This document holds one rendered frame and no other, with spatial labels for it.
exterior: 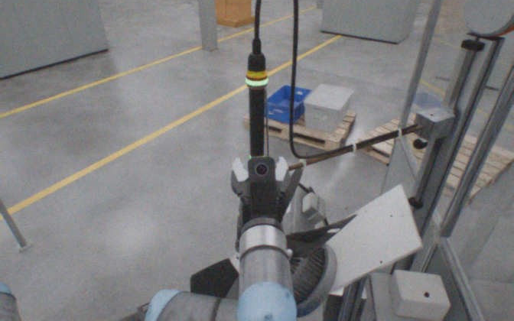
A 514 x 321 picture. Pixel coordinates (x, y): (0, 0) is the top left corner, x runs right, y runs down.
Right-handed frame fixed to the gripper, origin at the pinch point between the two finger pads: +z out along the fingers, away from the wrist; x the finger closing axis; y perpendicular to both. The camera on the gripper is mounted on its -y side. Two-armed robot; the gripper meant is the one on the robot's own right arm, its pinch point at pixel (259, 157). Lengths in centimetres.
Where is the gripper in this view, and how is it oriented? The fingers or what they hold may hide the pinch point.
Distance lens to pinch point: 69.1
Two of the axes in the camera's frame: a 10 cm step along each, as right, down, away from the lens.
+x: 10.0, -0.2, 0.2
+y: 0.0, 8.2, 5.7
